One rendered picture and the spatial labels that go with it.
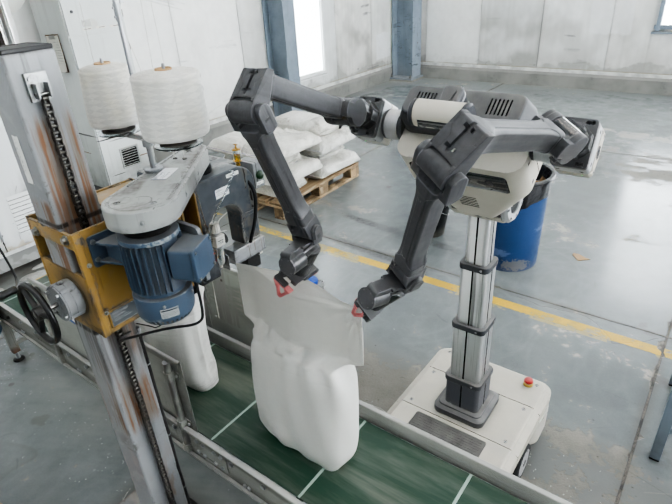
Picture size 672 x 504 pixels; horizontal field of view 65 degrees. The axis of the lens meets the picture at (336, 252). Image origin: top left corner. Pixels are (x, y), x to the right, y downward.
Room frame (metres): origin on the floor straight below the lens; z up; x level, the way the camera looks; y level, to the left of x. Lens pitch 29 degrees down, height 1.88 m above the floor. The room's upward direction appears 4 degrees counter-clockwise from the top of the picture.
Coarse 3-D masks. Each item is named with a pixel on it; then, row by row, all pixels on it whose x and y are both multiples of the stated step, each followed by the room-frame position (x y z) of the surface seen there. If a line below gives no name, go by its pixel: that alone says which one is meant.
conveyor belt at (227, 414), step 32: (224, 352) 1.87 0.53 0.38; (224, 384) 1.66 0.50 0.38; (224, 416) 1.48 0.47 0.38; (256, 416) 1.47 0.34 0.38; (224, 448) 1.33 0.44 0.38; (256, 448) 1.32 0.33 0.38; (288, 448) 1.31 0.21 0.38; (384, 448) 1.28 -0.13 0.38; (416, 448) 1.27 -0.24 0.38; (288, 480) 1.17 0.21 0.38; (320, 480) 1.17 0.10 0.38; (352, 480) 1.16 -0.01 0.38; (384, 480) 1.15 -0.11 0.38; (416, 480) 1.14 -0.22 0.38; (448, 480) 1.14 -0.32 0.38; (480, 480) 1.13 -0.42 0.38
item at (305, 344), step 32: (256, 288) 1.44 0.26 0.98; (320, 288) 1.30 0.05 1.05; (256, 320) 1.45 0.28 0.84; (288, 320) 1.31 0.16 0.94; (320, 320) 1.25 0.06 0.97; (352, 320) 1.20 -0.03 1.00; (256, 352) 1.37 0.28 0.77; (288, 352) 1.29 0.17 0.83; (320, 352) 1.25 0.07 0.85; (352, 352) 1.20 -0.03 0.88; (256, 384) 1.39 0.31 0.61; (288, 384) 1.26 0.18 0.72; (320, 384) 1.20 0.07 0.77; (352, 384) 1.24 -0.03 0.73; (288, 416) 1.27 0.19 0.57; (320, 416) 1.19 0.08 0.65; (352, 416) 1.22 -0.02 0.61; (320, 448) 1.19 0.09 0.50; (352, 448) 1.21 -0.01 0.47
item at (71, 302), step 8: (64, 280) 1.20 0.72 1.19; (48, 288) 1.19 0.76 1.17; (56, 288) 1.17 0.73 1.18; (64, 288) 1.17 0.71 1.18; (72, 288) 1.18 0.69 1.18; (48, 296) 1.20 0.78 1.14; (56, 296) 1.15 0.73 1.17; (64, 296) 1.15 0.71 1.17; (72, 296) 1.16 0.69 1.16; (80, 296) 1.17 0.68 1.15; (64, 304) 1.15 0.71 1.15; (72, 304) 1.15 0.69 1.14; (80, 304) 1.17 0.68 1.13; (56, 312) 1.19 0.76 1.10; (64, 312) 1.16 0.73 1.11; (72, 312) 1.15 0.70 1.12; (80, 312) 1.17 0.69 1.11; (64, 320) 1.17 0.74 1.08
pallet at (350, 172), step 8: (344, 168) 4.87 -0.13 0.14; (352, 168) 4.94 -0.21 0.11; (328, 176) 4.68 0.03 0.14; (336, 176) 4.72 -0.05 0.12; (344, 176) 4.97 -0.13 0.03; (352, 176) 4.94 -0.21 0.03; (312, 184) 4.50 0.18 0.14; (320, 184) 4.51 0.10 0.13; (336, 184) 4.77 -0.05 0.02; (304, 192) 4.32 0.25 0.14; (312, 192) 4.54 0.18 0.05; (320, 192) 4.51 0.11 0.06; (328, 192) 4.61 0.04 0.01; (264, 200) 4.19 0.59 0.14; (272, 200) 4.18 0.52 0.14; (312, 200) 4.42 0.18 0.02; (280, 208) 4.08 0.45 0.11; (280, 216) 4.09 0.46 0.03
